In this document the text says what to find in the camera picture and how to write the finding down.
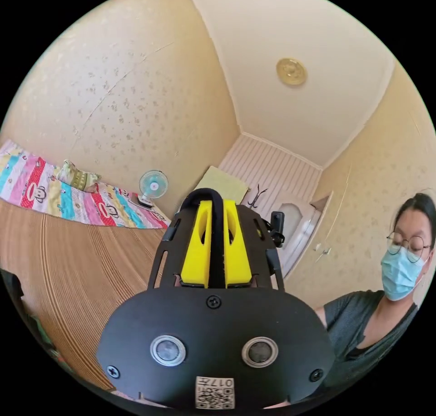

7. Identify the green patterned pillow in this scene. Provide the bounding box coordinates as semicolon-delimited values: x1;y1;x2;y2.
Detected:
56;159;102;194

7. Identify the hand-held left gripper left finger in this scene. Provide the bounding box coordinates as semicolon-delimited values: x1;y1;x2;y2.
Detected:
180;200;213;284

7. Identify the bed with woven mat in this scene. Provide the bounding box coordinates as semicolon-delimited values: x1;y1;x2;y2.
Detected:
0;139;175;393

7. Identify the person's body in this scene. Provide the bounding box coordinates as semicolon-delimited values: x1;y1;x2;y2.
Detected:
315;192;436;389

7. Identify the small blue desk fan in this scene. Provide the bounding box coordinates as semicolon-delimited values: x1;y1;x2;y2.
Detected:
137;170;169;209

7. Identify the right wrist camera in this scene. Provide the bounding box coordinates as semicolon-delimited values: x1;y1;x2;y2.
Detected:
270;211;286;235

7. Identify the round gold ceiling lamp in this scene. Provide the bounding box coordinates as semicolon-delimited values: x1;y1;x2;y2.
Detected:
275;57;308;88

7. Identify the yellow-green curtain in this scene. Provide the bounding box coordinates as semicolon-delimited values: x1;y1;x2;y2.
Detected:
192;165;250;206

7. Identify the white door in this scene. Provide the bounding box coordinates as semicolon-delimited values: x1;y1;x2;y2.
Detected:
272;197;325;281

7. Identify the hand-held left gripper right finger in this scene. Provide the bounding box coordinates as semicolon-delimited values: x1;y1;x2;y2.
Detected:
222;199;254;284

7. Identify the black coat rack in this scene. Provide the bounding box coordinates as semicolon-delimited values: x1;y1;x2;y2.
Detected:
246;183;270;209

